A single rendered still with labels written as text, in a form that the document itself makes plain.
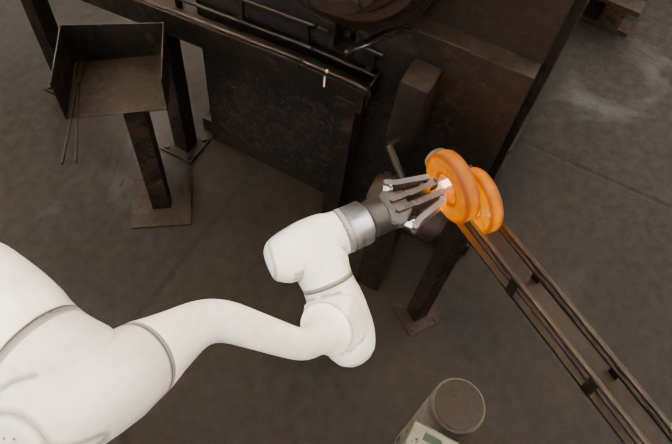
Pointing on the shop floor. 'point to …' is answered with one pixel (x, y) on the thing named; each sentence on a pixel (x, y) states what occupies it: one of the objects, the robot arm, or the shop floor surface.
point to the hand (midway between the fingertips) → (453, 182)
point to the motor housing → (375, 256)
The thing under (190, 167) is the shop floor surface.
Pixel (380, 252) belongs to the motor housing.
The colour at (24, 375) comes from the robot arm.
